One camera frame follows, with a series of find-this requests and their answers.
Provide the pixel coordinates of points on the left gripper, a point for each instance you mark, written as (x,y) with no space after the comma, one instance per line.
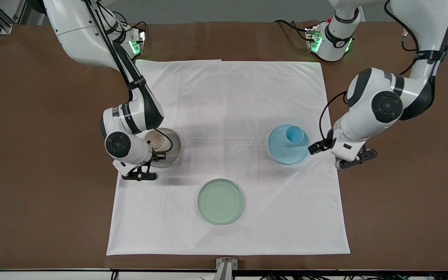
(316,147)

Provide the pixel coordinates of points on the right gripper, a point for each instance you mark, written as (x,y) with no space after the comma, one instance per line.
(159,157)

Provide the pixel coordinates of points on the blue cup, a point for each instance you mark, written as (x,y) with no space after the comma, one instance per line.
(296,134)

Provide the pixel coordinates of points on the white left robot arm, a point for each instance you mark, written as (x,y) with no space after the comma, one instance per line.
(379,105)

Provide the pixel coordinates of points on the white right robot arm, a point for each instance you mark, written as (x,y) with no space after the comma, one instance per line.
(80,35)

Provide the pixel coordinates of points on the gray plate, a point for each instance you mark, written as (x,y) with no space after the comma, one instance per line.
(173,155)

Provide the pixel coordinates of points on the blue plate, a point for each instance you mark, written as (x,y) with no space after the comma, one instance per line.
(282,153)

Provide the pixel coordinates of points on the green plate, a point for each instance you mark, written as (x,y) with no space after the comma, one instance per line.
(220,201)

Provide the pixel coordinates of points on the white cloth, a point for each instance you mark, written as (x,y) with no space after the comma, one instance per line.
(228,97)

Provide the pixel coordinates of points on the metal table bracket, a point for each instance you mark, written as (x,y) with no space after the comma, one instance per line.
(226,268)

